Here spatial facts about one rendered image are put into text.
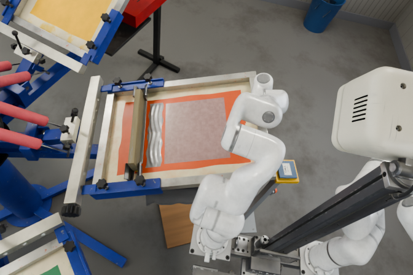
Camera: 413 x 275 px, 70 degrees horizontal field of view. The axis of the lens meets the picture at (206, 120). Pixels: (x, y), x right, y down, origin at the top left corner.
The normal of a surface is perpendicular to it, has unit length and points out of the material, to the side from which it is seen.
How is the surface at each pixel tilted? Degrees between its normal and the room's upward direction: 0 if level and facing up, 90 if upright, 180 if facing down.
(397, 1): 90
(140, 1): 0
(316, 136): 0
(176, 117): 15
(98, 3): 32
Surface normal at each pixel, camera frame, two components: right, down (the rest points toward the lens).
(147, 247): 0.15, -0.55
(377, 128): -0.54, -0.23
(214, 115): -0.11, -0.54
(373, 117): -0.73, -0.25
